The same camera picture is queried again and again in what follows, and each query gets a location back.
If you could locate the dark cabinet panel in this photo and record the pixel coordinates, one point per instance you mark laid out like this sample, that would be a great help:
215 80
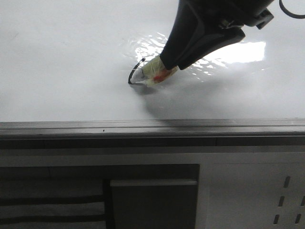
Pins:
99 197

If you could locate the grey aluminium whiteboard frame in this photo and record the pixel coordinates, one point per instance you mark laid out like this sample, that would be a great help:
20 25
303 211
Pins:
152 133

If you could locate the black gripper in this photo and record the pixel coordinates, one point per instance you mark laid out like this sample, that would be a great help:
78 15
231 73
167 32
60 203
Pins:
190 39

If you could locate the white marker with tape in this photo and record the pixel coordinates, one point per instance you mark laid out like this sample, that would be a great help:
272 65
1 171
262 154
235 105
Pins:
150 73

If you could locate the white whiteboard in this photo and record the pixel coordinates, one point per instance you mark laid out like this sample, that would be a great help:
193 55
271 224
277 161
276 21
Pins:
69 60

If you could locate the white perforated metal panel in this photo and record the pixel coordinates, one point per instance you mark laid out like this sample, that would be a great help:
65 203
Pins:
267 194

